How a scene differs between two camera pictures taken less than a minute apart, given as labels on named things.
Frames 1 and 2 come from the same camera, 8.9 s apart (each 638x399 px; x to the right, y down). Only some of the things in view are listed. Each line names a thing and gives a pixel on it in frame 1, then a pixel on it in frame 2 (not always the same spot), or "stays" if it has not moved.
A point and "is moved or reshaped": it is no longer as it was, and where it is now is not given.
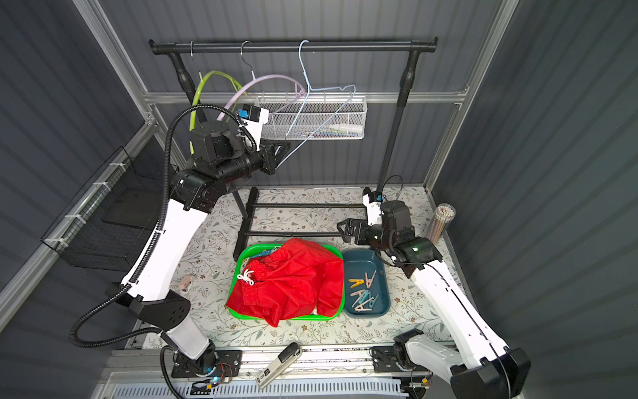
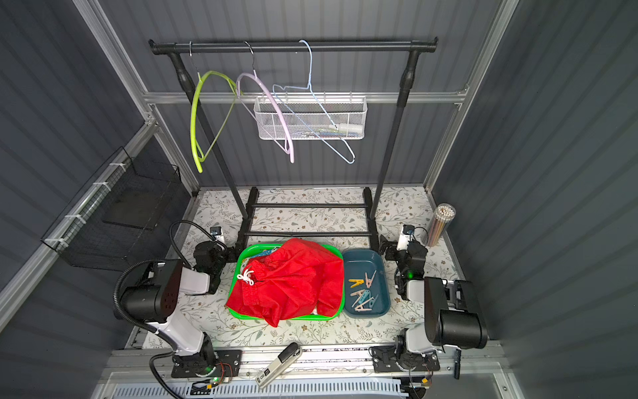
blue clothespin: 371,302 stays
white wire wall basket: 301,117 stays
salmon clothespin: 368,281 stays
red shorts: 296,280 stays
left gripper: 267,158 -> 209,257
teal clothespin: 371,302 stays
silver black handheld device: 286,358 stays
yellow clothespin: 357,282 stays
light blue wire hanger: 347,86 is moved or reshaped
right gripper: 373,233 -> 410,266
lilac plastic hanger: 246,83 -> 253,75
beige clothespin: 360,307 stays
